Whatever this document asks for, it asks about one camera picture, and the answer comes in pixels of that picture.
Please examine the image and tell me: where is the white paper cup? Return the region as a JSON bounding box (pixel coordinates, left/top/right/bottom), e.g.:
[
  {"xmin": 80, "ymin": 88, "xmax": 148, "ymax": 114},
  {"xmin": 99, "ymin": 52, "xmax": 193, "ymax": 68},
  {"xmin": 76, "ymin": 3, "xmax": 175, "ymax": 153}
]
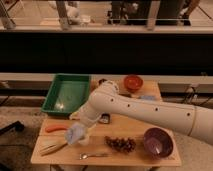
[{"xmin": 78, "ymin": 135, "xmax": 90, "ymax": 146}]

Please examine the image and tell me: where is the orange carrot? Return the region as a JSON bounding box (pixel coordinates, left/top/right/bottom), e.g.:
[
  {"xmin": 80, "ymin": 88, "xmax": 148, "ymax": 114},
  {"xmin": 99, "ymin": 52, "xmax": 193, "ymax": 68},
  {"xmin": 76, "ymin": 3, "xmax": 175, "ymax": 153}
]
[{"xmin": 45, "ymin": 125, "xmax": 68, "ymax": 133}]

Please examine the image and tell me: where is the purple bowl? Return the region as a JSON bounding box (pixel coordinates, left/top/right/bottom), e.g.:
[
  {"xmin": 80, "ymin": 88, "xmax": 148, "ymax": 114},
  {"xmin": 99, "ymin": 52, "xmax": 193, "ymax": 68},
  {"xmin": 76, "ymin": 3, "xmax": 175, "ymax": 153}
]
[{"xmin": 143, "ymin": 127, "xmax": 174, "ymax": 159}]

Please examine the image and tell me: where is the red bowl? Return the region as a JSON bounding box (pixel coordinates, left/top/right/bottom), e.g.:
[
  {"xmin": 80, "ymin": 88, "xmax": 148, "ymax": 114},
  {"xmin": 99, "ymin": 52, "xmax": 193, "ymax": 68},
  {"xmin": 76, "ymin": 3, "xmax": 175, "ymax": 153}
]
[{"xmin": 124, "ymin": 75, "xmax": 143, "ymax": 93}]

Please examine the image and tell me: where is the grey blue towel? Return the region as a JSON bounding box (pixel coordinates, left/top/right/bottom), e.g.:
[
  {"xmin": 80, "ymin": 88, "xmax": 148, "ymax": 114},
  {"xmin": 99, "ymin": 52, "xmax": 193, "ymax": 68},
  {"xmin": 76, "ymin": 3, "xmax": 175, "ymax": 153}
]
[{"xmin": 65, "ymin": 122, "xmax": 87, "ymax": 145}]

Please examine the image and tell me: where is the small metal cup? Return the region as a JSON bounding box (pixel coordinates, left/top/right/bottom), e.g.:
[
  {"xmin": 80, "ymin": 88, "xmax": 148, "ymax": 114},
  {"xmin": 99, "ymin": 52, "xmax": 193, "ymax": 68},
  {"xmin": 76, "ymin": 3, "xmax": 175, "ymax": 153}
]
[{"xmin": 98, "ymin": 79, "xmax": 107, "ymax": 84}]

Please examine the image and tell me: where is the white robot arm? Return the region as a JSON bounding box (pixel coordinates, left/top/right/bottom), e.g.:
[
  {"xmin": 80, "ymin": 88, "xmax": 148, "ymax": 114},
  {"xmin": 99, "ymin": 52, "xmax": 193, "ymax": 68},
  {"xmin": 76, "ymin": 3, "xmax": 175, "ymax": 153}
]
[{"xmin": 70, "ymin": 80, "xmax": 213, "ymax": 145}]

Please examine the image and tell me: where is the bunch of dark grapes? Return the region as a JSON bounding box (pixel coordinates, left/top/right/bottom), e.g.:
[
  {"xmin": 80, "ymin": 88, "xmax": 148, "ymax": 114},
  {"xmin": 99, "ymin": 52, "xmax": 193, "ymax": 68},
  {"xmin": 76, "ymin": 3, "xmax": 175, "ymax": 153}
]
[{"xmin": 105, "ymin": 136, "xmax": 136, "ymax": 154}]

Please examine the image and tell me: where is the green plastic tray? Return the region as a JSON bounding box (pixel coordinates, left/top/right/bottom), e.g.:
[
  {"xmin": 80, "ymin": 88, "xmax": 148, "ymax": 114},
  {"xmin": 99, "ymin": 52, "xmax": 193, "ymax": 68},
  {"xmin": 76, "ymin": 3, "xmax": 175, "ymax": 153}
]
[{"xmin": 42, "ymin": 74, "xmax": 91, "ymax": 117}]

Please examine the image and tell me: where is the blue sponge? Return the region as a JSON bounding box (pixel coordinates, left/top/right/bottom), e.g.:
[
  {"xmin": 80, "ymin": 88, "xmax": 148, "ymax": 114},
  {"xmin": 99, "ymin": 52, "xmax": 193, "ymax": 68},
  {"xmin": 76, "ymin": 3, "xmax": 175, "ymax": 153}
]
[{"xmin": 139, "ymin": 95, "xmax": 156, "ymax": 101}]

